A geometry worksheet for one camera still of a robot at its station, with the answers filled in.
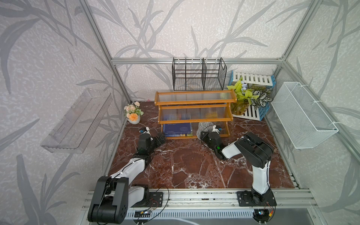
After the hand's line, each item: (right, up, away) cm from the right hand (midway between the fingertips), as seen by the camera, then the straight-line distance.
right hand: (200, 131), depth 98 cm
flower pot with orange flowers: (-48, +13, +1) cm, 50 cm away
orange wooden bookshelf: (-11, +12, +7) cm, 18 cm away
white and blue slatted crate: (+48, +13, +13) cm, 51 cm away
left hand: (-26, -1, -9) cm, 28 cm away
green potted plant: (+29, +24, -7) cm, 38 cm away
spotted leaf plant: (+38, +24, -9) cm, 46 cm away
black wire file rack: (-1, +42, +7) cm, 43 cm away
